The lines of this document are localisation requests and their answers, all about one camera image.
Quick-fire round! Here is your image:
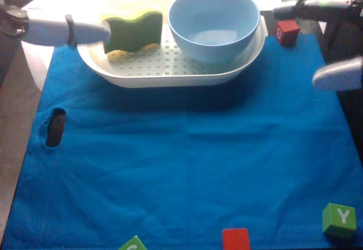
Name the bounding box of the blue table cloth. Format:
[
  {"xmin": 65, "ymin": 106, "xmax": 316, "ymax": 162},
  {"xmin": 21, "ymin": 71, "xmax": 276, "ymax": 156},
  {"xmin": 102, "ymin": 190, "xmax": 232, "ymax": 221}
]
[{"xmin": 0, "ymin": 33, "xmax": 363, "ymax": 250}]

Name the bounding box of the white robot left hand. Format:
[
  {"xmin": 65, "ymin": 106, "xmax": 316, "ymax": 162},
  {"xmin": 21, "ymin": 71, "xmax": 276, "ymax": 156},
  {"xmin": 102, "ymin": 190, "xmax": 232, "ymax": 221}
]
[{"xmin": 0, "ymin": 0, "xmax": 112, "ymax": 48}]

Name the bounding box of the dark brown oblong piece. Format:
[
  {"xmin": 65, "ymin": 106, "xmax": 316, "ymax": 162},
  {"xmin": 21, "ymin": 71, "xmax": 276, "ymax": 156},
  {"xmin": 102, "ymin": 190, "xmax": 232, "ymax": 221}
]
[{"xmin": 45, "ymin": 108, "xmax": 66, "ymax": 148}]

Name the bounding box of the green letter Y block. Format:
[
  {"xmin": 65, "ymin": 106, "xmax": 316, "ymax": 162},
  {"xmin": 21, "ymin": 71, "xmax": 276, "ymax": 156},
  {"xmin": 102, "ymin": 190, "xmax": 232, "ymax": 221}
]
[{"xmin": 322, "ymin": 202, "xmax": 357, "ymax": 239}]

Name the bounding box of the yellow sponge with green pad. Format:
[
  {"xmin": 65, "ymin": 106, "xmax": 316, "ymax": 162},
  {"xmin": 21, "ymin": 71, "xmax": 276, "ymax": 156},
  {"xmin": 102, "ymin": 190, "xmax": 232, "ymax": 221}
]
[{"xmin": 100, "ymin": 10, "xmax": 164, "ymax": 63}]

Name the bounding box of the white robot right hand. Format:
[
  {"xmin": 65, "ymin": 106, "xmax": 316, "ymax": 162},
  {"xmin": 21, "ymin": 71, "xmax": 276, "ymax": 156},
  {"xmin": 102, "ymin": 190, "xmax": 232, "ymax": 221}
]
[{"xmin": 272, "ymin": 0, "xmax": 363, "ymax": 92}]

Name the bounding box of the plain red block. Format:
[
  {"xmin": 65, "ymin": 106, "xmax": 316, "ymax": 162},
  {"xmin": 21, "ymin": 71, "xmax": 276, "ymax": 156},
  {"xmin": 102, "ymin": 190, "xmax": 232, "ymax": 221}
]
[{"xmin": 222, "ymin": 228, "xmax": 251, "ymax": 250}]

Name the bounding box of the light blue plastic bowl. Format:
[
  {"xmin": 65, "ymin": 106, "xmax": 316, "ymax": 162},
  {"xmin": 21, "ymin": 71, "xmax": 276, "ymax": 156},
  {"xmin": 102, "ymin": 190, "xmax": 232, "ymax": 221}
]
[{"xmin": 167, "ymin": 0, "xmax": 261, "ymax": 63}]

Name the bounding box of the red letter B block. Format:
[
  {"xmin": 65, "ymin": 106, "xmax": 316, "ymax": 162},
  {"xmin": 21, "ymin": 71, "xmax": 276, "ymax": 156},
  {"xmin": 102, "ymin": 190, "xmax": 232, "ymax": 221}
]
[{"xmin": 274, "ymin": 19, "xmax": 301, "ymax": 47}]

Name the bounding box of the green letter C block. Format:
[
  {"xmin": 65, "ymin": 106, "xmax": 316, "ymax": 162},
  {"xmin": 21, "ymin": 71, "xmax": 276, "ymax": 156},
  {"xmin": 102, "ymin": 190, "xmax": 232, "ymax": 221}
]
[{"xmin": 117, "ymin": 235, "xmax": 148, "ymax": 250}]

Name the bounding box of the white perforated drainer tray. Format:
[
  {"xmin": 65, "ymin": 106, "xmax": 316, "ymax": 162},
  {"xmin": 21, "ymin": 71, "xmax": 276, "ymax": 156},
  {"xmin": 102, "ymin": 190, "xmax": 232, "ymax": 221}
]
[{"xmin": 77, "ymin": 0, "xmax": 269, "ymax": 88}]

